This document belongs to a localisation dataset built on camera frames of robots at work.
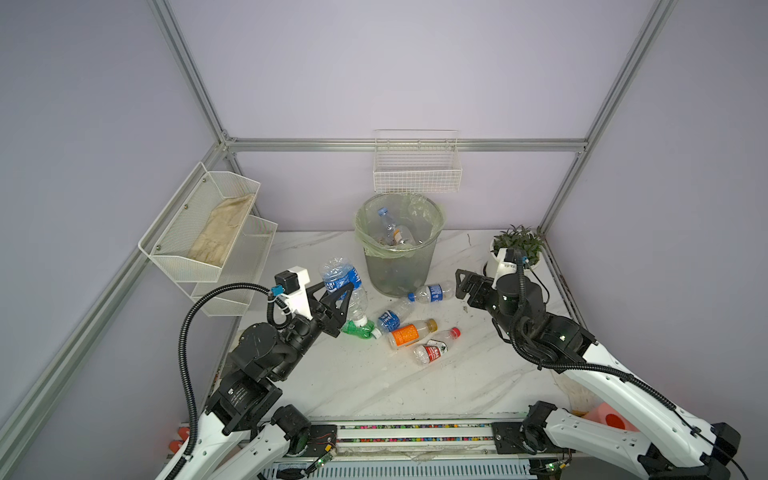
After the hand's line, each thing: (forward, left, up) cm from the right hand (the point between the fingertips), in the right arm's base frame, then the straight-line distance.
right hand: (467, 274), depth 69 cm
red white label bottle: (-8, +6, -25) cm, 27 cm away
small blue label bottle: (0, +20, -24) cm, 31 cm away
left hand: (-8, +27, +8) cm, 30 cm away
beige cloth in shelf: (+11, +65, +1) cm, 66 cm away
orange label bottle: (-3, +13, -25) cm, 28 cm away
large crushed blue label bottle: (+26, +17, -11) cm, 33 cm away
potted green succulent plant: (+25, -23, -13) cm, 36 cm away
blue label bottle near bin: (+11, +5, -25) cm, 28 cm away
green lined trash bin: (+14, +16, -16) cm, 26 cm away
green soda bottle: (-13, +25, 0) cm, 28 cm away
